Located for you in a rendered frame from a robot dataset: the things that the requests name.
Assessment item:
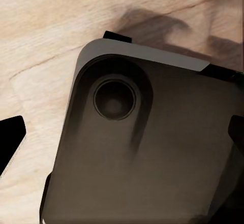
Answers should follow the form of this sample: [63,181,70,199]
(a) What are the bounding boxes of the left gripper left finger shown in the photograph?
[0,115,26,176]

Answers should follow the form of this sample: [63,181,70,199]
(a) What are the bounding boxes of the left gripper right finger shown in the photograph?
[228,115,244,156]

